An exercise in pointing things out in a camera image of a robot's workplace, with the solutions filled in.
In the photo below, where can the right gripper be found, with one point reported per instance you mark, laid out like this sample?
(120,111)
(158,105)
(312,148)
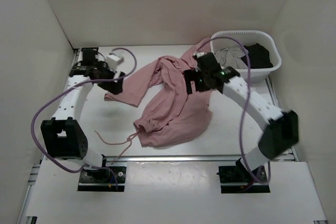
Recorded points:
(192,75)

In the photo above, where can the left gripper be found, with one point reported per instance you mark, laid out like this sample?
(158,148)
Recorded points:
(115,88)

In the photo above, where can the pink trousers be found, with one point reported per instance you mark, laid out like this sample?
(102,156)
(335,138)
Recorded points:
(172,116)

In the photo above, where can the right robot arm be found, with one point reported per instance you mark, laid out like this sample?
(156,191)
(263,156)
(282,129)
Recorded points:
(279,128)

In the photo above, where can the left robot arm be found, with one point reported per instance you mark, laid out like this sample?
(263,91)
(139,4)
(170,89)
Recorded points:
(63,136)

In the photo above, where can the black label strip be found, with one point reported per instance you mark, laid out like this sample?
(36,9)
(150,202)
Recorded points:
(90,49)

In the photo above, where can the grey garment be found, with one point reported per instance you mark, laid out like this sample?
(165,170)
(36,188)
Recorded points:
(231,57)

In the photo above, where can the white plastic basket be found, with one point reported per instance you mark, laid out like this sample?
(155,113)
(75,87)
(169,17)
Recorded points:
(236,38)

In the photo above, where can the black garment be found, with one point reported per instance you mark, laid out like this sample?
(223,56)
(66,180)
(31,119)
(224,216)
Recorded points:
(258,56)

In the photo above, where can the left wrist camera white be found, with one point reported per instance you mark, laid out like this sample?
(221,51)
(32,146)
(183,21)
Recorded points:
(113,61)

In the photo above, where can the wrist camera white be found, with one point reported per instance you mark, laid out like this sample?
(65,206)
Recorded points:
(113,61)
(197,55)

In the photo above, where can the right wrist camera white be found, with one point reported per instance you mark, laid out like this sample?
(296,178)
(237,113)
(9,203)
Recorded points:
(197,55)

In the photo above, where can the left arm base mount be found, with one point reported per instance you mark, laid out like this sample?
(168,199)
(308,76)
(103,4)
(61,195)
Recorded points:
(102,180)

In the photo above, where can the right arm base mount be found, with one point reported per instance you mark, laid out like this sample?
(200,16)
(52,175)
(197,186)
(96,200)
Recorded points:
(235,181)

